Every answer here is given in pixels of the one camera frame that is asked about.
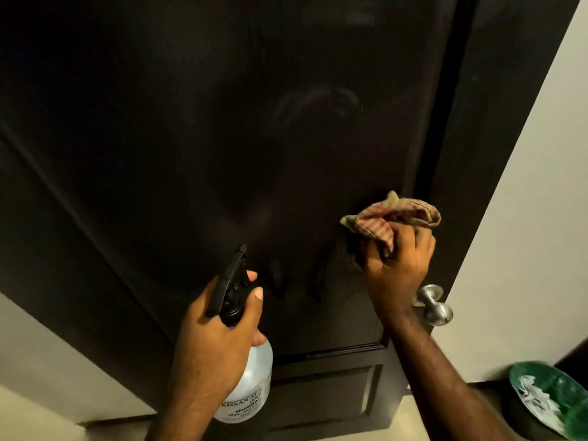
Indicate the dark brown door frame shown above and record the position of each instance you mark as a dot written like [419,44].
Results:
[505,87]

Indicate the green round bin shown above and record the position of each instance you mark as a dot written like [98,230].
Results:
[569,394]

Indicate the silver round door knob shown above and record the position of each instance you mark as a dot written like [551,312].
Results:
[437,310]

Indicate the dark brown wooden door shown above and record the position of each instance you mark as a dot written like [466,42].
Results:
[193,133]

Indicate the white plastic bag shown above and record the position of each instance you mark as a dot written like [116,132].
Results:
[540,399]

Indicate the person's left thumb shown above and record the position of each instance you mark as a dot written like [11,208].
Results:
[251,314]

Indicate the red striped cleaning cloth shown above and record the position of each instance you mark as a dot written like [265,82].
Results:
[374,222]

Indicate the person's right hand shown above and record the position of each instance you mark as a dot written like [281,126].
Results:
[397,280]

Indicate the person's right forearm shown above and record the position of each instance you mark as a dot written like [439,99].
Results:
[441,385]

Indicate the person's left hand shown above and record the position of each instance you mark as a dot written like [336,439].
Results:
[209,349]

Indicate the person's left forearm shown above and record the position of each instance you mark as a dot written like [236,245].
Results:
[183,422]

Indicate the clear spray bottle black trigger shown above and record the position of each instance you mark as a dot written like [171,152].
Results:
[250,385]

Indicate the person's right thumb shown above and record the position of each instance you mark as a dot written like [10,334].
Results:
[371,259]

